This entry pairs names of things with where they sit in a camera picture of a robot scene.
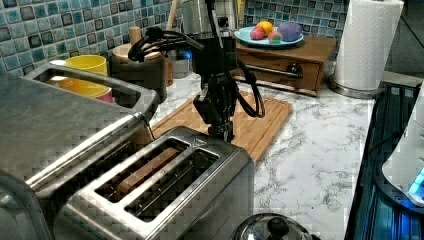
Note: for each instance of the steel pot lid black knob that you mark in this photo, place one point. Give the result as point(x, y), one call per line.
point(271, 226)

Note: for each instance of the bamboo cutting board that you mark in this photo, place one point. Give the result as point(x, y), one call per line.
point(255, 135)

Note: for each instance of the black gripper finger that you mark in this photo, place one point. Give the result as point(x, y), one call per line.
point(223, 132)

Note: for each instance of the stainless steel two-slot toaster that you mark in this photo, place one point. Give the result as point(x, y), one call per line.
point(202, 194)

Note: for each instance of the metal paper towel holder base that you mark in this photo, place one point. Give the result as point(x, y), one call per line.
point(353, 93)

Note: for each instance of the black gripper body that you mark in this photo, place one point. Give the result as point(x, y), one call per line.
point(216, 101)

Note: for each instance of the yellow cup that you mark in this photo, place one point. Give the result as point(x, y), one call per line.
point(87, 68)

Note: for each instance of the orange toy fruit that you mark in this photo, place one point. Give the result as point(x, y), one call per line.
point(267, 27)

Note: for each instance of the frosted glass jar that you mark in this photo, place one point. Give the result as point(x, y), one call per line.
point(181, 63)

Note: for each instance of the purple toy vegetable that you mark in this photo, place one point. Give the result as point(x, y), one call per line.
point(289, 31)

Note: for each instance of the pink cup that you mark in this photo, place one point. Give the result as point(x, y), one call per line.
point(107, 96)

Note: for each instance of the light blue plate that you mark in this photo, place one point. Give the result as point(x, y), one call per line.
point(243, 35)

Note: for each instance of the black canister with wooden lid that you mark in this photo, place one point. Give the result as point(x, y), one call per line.
point(149, 74)

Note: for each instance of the brown utensil holder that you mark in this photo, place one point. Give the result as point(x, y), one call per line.
point(168, 72)

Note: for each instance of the black stovetop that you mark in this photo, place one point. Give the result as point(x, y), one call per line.
point(379, 210)

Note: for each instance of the stainless steel toaster oven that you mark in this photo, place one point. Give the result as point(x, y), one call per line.
point(54, 142)

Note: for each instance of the brown wooden toast slice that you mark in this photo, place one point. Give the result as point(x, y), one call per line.
point(146, 171)

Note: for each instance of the white electric kettle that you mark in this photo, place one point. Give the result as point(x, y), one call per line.
point(404, 168)

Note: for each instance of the white paper towel roll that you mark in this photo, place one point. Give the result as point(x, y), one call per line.
point(366, 41)

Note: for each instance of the wooden utensil handle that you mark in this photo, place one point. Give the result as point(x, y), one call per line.
point(172, 14)

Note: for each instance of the wooden drawer box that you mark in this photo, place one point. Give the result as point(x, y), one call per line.
point(300, 67)

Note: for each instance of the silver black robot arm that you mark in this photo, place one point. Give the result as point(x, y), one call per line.
point(200, 21)

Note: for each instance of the pink green toy fruit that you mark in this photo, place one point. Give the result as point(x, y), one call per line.
point(275, 37)

